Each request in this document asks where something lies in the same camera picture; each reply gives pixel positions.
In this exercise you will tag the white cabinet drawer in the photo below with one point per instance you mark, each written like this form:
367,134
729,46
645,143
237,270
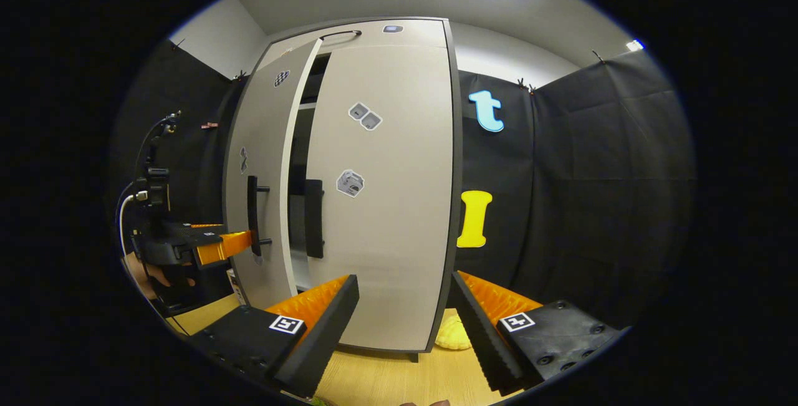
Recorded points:
411,33

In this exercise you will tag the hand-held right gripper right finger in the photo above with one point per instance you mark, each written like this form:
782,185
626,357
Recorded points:
483,337

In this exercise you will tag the black backdrop cloth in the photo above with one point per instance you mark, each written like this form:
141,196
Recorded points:
592,194

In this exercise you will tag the yellow bun-shaped object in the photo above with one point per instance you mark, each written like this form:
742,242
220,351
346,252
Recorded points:
453,334

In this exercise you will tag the green label clear bottle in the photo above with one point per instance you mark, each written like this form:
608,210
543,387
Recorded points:
322,401

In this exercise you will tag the black cloth clip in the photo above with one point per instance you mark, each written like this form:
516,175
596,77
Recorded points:
598,55
240,75
523,85

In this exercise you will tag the white cabinet door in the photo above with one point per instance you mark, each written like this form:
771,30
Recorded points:
262,144
386,237

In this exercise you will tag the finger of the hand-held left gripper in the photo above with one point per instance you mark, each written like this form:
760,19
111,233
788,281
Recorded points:
199,228
227,246

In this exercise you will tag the small ceiling light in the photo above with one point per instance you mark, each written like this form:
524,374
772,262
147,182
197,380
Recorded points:
634,45

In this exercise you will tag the grey and white cabinet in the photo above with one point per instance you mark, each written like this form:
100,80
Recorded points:
299,163

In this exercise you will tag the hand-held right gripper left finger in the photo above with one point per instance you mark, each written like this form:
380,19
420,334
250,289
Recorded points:
327,343

